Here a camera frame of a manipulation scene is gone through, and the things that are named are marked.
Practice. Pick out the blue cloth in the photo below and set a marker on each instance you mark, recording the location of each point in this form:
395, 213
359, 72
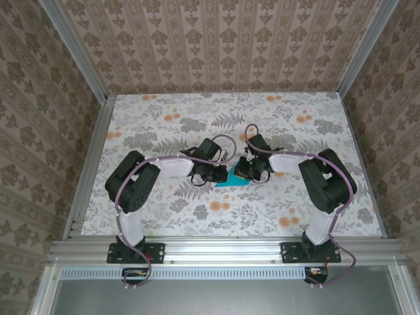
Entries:
232, 178

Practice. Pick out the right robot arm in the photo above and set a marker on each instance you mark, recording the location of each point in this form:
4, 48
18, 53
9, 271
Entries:
328, 183

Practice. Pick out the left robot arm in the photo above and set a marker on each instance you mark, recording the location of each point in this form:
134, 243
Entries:
134, 187

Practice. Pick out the grey metal panel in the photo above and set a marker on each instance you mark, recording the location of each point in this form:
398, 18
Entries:
223, 298

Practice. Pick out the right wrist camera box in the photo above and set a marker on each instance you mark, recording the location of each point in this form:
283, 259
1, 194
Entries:
246, 155

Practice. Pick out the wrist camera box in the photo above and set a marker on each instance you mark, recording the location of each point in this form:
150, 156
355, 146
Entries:
246, 155
224, 155

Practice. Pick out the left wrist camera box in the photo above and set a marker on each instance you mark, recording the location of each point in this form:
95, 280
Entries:
224, 155

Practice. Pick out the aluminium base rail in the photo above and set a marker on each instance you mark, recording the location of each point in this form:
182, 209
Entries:
223, 251

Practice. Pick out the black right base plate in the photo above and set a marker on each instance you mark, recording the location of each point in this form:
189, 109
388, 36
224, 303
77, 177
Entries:
288, 252

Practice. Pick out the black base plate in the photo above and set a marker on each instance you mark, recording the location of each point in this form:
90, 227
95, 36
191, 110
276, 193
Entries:
288, 252
157, 252

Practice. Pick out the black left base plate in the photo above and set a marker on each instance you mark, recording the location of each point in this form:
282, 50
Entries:
157, 252

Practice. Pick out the aluminium table side rail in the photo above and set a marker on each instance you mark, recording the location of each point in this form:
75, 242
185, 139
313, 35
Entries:
355, 147
100, 131

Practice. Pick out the aluminium frame post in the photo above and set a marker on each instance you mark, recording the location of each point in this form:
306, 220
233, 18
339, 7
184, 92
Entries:
75, 52
367, 46

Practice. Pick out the aluminium lower frame bar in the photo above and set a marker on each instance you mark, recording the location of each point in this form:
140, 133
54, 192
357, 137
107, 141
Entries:
405, 292
46, 292

